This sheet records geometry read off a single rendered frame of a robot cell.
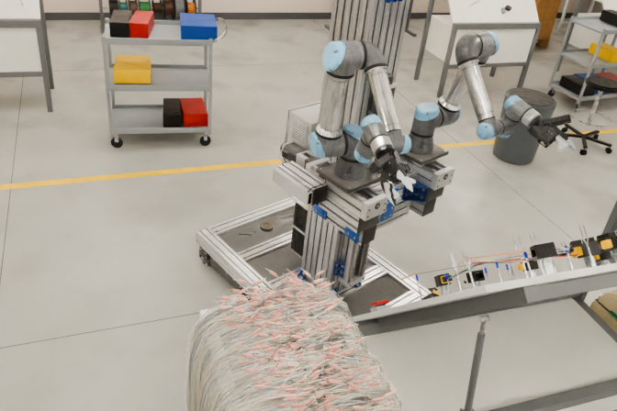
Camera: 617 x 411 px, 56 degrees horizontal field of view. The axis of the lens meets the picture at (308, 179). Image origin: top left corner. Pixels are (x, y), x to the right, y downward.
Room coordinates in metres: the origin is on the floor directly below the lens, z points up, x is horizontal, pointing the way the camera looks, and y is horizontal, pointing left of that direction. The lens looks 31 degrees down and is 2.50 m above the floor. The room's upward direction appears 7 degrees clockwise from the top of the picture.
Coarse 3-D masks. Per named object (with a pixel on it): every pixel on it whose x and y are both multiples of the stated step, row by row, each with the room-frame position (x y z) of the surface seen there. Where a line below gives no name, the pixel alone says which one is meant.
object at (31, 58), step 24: (0, 0) 4.91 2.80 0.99; (24, 0) 4.98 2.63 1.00; (0, 24) 4.76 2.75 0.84; (24, 24) 4.83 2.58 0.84; (0, 48) 4.76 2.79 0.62; (24, 48) 4.83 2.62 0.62; (48, 48) 5.38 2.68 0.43; (0, 72) 4.73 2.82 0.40; (24, 72) 4.81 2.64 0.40; (48, 72) 5.37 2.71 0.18; (48, 96) 4.87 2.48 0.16
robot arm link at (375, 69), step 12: (372, 48) 2.25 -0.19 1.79; (372, 60) 2.23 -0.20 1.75; (384, 60) 2.25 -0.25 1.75; (372, 72) 2.21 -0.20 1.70; (384, 72) 2.21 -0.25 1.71; (372, 84) 2.19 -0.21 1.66; (384, 84) 2.17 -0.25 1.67; (384, 96) 2.14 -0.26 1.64; (384, 108) 2.11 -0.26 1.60; (384, 120) 2.08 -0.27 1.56; (396, 120) 2.08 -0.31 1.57; (396, 132) 2.04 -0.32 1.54; (396, 144) 2.00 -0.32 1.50; (408, 144) 2.02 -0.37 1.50
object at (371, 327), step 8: (568, 296) 2.06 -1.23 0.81; (576, 296) 2.08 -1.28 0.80; (528, 304) 1.98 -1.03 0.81; (536, 304) 1.99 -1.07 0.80; (480, 312) 1.88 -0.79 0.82; (488, 312) 1.90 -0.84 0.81; (368, 320) 1.70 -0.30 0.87; (376, 320) 1.71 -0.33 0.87; (432, 320) 1.79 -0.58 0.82; (440, 320) 1.81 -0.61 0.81; (448, 320) 1.82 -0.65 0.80; (360, 328) 1.67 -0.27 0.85; (368, 328) 1.68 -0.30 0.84; (376, 328) 1.70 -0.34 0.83; (384, 328) 1.71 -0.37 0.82; (392, 328) 1.73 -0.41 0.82; (400, 328) 1.74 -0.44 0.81
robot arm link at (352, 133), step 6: (348, 126) 2.35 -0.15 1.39; (354, 126) 2.37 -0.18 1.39; (342, 132) 2.30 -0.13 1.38; (348, 132) 2.30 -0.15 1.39; (354, 132) 2.29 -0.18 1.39; (360, 132) 2.31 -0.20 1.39; (348, 138) 2.29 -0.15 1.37; (354, 138) 2.29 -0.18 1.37; (360, 138) 2.29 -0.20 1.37; (348, 144) 2.27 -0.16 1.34; (354, 144) 2.28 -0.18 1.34; (348, 150) 2.27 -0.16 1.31; (342, 156) 2.31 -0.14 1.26; (348, 156) 2.29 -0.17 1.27
